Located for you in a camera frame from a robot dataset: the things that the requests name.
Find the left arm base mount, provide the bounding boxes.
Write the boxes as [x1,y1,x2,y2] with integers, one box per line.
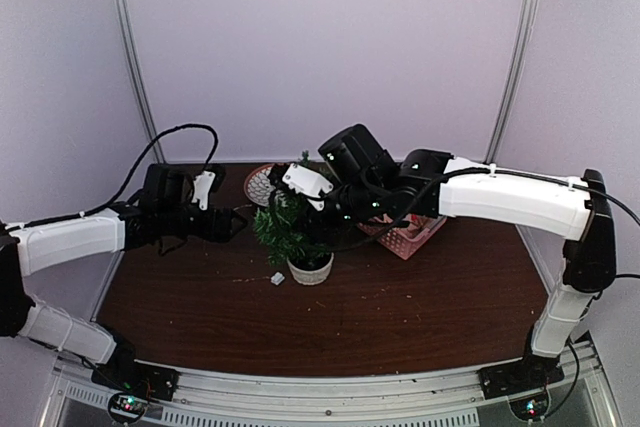
[83,331,179,426]

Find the right aluminium frame post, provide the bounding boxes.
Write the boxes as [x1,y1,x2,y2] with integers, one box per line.
[484,0,539,164]

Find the black cable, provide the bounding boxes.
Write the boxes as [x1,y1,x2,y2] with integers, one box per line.
[267,169,640,253]
[19,122,221,228]

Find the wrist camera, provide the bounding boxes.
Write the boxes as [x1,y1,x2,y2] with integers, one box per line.
[191,169,226,211]
[269,163,334,211]

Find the left black cable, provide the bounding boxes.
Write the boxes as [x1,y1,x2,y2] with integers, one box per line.
[19,122,221,228]

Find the white battery box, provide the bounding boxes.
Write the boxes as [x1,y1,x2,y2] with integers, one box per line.
[270,272,285,285]

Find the pink plastic basket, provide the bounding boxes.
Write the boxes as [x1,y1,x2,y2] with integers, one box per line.
[377,216,447,260]

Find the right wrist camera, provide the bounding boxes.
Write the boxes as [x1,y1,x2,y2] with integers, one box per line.
[269,163,334,211]

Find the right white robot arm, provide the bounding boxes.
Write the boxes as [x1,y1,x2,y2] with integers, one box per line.
[282,124,617,389]

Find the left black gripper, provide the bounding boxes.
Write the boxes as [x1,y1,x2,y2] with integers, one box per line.
[159,202,247,243]

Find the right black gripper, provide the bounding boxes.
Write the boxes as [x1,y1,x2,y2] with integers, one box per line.
[292,174,386,247]

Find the small green christmas tree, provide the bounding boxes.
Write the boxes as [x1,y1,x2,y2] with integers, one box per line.
[253,150,334,286]

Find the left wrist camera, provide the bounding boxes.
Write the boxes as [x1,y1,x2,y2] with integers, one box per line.
[191,169,226,211]

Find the front aluminium rail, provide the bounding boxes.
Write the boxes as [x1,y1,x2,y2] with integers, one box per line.
[39,346,621,427]

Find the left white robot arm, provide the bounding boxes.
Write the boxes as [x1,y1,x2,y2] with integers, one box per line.
[1,164,247,391]

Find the flower pattern plate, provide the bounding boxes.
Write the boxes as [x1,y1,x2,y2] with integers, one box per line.
[243,163,276,207]

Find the right black cable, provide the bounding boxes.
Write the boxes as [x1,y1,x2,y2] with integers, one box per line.
[267,169,640,253]

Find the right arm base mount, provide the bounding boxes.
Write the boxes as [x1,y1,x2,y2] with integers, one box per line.
[478,360,565,423]

